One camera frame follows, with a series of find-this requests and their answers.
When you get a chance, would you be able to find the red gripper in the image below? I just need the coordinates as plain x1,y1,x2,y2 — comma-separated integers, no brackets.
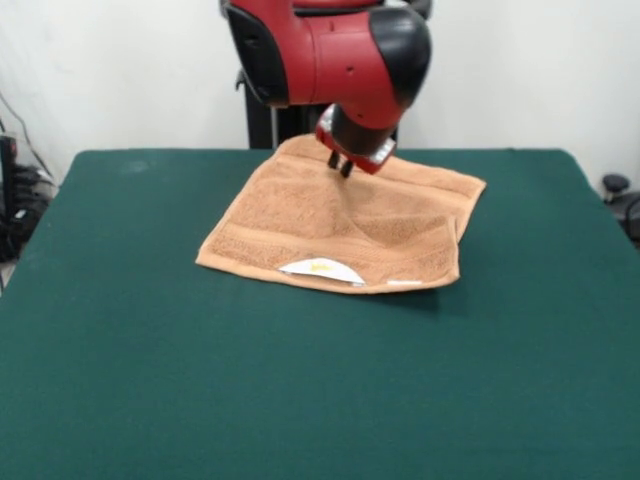
314,105,397,179

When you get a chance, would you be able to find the grey cable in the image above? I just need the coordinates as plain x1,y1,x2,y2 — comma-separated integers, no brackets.
0,92,54,179

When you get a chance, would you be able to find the black equipment box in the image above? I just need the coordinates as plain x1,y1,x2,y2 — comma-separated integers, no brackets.
0,133,21,221

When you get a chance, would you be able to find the tan terry towel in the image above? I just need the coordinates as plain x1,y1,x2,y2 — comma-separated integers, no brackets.
194,135,488,295

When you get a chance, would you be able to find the black cable bundle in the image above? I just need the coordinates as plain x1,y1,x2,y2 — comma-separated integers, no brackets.
0,167,57,262

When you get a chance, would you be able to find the dark green table cloth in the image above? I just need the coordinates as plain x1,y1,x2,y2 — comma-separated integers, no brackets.
0,147,640,480

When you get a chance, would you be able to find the black office chair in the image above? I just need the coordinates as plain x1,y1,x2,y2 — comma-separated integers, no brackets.
602,173,640,251

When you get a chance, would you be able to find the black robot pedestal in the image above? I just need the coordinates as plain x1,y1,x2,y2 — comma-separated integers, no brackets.
218,0,431,150

